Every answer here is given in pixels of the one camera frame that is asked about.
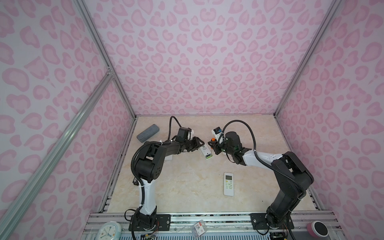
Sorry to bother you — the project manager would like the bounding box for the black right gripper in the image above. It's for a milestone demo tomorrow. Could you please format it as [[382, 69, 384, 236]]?
[[207, 137, 235, 155]]

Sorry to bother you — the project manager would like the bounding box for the white remote control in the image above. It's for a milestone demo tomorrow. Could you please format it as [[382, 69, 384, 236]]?
[[165, 155, 173, 161], [224, 173, 235, 197], [200, 145, 213, 159]]

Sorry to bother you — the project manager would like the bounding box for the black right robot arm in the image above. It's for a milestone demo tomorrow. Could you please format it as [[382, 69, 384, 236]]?
[[208, 127, 314, 229]]

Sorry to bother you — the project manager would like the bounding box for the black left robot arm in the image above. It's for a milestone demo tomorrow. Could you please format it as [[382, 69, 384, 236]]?
[[131, 127, 205, 228]]

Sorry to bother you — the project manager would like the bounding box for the grey rectangular sponge block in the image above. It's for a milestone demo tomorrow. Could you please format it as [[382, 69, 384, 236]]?
[[137, 124, 160, 143]]

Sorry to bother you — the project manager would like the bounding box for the small clear parts box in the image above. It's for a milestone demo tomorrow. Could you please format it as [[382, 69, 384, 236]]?
[[191, 220, 208, 238]]

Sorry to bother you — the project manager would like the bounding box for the white analog clock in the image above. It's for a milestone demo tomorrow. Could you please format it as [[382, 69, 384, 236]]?
[[96, 221, 123, 240]]

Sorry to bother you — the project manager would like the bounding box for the pink tape roll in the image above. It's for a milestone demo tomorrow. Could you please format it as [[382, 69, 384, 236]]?
[[307, 221, 329, 238]]

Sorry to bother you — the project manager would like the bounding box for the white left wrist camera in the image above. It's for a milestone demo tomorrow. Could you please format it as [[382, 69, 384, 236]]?
[[188, 130, 194, 141]]

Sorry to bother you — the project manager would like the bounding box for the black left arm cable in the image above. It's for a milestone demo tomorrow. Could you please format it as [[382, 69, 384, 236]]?
[[167, 115, 183, 142]]

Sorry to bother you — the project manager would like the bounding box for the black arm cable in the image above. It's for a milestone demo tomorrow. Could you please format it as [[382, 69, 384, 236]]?
[[221, 119, 304, 193], [167, 115, 183, 142]]

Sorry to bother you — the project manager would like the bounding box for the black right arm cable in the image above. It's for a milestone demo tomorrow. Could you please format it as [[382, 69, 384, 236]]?
[[221, 119, 304, 193]]

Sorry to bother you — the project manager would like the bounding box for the aluminium front rail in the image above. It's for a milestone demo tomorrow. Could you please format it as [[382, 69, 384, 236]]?
[[81, 211, 346, 240]]

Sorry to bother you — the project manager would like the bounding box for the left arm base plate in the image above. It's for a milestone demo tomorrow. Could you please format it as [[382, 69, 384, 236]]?
[[129, 214, 171, 232]]

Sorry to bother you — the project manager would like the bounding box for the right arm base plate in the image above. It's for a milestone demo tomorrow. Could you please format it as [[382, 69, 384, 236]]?
[[250, 212, 295, 231]]

